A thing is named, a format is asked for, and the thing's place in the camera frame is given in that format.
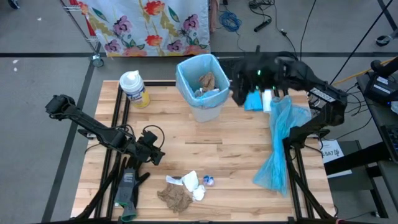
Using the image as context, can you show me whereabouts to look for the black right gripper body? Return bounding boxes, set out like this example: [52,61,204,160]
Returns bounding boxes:
[233,52,282,94]

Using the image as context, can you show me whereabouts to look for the taut black cable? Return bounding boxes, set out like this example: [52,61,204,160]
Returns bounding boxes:
[329,0,395,85]

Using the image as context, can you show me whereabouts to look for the white plastic trash bin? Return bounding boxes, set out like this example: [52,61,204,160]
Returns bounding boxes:
[188,102,223,123]

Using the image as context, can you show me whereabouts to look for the yellow cable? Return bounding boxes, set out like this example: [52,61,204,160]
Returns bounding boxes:
[332,57,398,86]

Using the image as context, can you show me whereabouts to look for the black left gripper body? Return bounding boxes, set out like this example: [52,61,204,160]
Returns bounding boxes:
[130,139,159,162]

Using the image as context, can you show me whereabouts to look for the white torn paper sheet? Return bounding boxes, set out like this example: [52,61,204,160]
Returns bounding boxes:
[165,175,184,186]

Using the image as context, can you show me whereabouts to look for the black cable bundle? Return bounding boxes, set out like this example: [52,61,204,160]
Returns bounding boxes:
[248,0,276,10]

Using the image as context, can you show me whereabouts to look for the black desk device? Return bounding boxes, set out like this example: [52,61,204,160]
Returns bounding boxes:
[363,55,398,106]

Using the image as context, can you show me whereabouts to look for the blue trash bag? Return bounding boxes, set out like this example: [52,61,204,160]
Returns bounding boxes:
[252,95,313,197]

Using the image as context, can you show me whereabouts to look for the floral print curtain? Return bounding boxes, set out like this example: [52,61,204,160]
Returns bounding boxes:
[68,0,211,58]

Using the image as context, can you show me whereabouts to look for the black keyboard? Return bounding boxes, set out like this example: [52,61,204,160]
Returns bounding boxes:
[379,124,398,163]

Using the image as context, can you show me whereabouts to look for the thin black hanging cable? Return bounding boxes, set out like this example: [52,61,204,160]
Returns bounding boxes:
[298,0,317,60]

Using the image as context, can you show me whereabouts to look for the grey black cart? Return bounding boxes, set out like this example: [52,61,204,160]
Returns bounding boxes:
[323,139,389,218]

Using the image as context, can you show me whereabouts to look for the metal wire rack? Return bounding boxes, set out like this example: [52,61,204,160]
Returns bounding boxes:
[60,0,105,68]

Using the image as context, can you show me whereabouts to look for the pink hanging cloth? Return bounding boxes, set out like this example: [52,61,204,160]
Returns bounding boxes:
[210,0,220,34]

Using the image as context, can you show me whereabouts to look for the white bin with blue liner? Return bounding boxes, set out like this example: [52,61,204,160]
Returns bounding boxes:
[175,53,231,110]

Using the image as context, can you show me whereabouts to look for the white tissue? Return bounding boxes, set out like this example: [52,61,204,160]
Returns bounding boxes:
[192,184,206,202]

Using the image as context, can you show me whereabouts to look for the large brown paper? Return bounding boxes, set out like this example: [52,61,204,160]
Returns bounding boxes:
[157,182,193,213]

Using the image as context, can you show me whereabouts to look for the yellow Lysol wipes canister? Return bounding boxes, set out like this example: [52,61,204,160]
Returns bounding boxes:
[119,70,151,110]

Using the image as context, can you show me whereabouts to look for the metal clamp bracket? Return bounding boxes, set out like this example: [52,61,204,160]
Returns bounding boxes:
[76,128,96,140]

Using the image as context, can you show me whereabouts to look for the folded blue bag pack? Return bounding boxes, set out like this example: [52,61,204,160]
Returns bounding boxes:
[243,90,264,112]

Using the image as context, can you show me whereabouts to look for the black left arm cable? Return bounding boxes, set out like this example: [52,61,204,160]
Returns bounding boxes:
[142,124,166,151]

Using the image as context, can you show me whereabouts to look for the dark desk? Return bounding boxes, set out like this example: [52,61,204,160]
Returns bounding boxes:
[356,71,398,166]

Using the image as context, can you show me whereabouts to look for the black floor mat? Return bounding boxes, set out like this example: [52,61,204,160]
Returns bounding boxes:
[217,57,239,79]

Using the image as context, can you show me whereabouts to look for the black power strip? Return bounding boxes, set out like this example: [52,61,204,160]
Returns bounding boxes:
[253,18,274,33]

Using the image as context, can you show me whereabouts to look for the white paper sign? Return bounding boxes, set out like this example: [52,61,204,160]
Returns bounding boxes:
[318,139,345,165]

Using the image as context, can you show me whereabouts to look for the blue cable coil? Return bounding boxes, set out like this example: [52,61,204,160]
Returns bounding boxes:
[218,8,243,33]

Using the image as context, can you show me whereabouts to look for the grey black work glove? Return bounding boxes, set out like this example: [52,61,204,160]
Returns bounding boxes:
[113,186,138,223]
[118,155,151,210]

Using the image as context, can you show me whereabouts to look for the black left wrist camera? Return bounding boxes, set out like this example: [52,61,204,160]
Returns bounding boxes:
[142,130,158,146]

